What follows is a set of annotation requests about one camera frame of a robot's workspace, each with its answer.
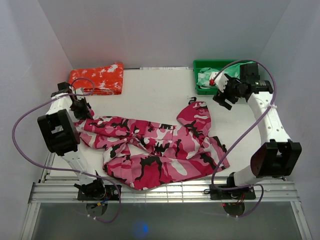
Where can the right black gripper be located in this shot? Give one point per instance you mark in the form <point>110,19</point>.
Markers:
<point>220,96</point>

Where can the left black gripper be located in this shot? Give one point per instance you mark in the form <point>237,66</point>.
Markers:
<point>85,113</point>

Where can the pink camouflage trousers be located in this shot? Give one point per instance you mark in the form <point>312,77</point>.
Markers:
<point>144,154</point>

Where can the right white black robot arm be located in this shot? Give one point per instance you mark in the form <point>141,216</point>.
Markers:
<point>278,153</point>

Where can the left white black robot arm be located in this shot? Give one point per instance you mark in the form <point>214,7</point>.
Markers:
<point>62,138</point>

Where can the green tie-dye trousers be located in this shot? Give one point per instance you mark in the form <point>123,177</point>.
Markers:
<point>208,73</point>

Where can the folded orange white trousers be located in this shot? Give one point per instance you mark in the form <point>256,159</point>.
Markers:
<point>108,80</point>

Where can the green plastic bin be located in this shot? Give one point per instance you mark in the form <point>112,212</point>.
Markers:
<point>210,63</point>

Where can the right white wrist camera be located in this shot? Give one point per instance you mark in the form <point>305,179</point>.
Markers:
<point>218,80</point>

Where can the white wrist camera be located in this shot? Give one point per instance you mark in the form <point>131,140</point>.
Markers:
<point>218,80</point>
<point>79,92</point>

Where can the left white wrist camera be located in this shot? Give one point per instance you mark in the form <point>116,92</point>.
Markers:
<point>79,92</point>

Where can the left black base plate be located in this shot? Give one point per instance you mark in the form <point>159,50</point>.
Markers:
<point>99,193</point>

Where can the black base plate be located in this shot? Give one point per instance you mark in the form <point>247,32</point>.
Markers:
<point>239,194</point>
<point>99,193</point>

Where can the aluminium frame rail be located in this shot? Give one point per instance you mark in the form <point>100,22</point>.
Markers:
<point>56,191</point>

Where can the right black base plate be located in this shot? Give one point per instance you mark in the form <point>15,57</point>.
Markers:
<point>239,194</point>

